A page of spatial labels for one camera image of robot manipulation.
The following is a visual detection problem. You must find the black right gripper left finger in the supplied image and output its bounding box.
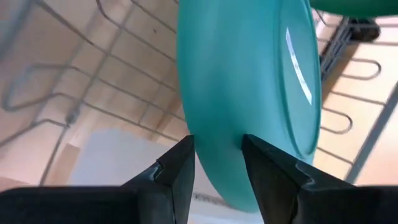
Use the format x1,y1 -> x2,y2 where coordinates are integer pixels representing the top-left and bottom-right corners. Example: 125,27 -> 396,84
0,134 -> 196,224

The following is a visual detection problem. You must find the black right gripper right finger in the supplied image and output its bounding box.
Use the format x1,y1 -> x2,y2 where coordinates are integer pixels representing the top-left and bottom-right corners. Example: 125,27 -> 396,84
241,134 -> 398,224

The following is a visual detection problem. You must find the teal plate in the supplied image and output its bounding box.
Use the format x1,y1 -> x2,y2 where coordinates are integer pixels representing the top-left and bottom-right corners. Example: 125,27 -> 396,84
176,0 -> 323,214

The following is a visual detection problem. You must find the dark green plate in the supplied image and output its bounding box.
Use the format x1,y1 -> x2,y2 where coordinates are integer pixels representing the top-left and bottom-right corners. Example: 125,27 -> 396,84
309,0 -> 398,19

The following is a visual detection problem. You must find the white plastic cutlery bin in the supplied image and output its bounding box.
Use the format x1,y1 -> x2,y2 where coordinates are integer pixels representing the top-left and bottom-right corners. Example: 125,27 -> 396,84
67,129 -> 265,224

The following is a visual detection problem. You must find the grey wire dish rack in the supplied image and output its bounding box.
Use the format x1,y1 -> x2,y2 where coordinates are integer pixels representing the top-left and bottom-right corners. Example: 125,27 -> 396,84
0,0 -> 398,187

